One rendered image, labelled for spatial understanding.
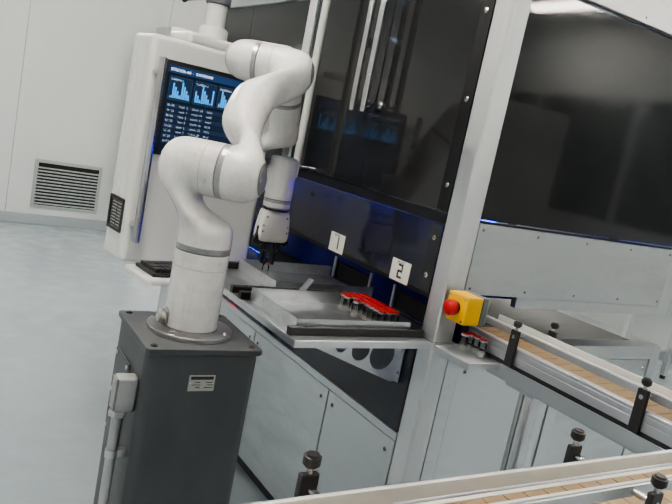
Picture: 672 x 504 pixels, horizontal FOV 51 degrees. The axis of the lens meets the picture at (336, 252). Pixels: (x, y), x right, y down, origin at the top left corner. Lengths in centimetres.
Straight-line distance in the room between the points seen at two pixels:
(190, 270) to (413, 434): 76
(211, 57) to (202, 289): 112
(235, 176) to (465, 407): 94
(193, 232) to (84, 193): 561
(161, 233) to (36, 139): 458
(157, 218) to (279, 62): 89
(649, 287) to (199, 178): 151
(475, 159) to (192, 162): 69
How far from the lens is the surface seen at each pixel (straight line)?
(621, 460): 116
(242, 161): 148
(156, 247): 248
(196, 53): 245
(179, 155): 152
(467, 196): 177
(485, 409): 206
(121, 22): 709
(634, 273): 235
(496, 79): 178
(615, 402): 161
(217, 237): 152
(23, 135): 695
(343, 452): 218
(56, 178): 703
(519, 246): 194
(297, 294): 193
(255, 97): 166
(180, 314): 155
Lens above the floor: 135
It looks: 9 degrees down
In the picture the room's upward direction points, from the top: 11 degrees clockwise
